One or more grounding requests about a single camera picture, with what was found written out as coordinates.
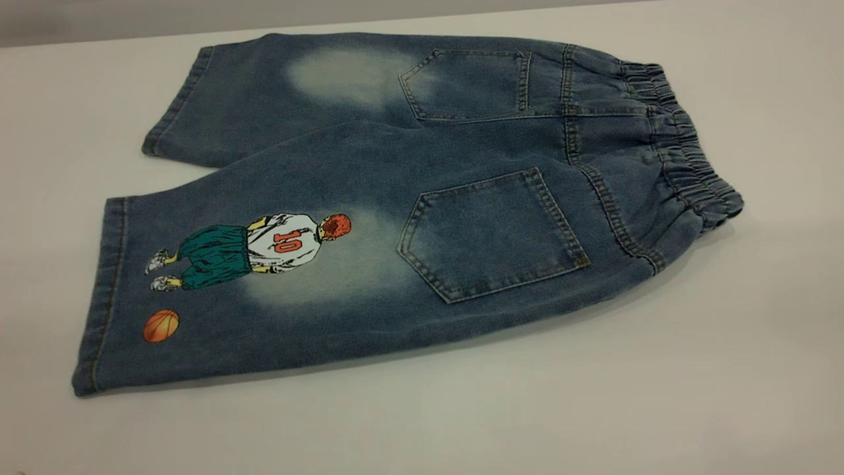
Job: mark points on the blue denim shorts basketball print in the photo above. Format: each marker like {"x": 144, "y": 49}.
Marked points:
{"x": 395, "y": 171}

